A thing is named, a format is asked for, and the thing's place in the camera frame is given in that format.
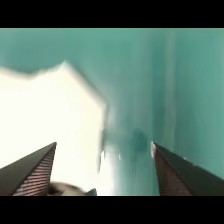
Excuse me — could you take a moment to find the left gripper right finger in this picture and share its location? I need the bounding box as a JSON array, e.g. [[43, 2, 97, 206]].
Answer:
[[151, 141, 224, 197]]

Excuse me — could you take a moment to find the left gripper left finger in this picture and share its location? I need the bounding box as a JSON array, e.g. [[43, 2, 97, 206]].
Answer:
[[0, 141, 58, 197]]

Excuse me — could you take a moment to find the white shirt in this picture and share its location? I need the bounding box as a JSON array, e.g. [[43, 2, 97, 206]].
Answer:
[[0, 60, 110, 197]]

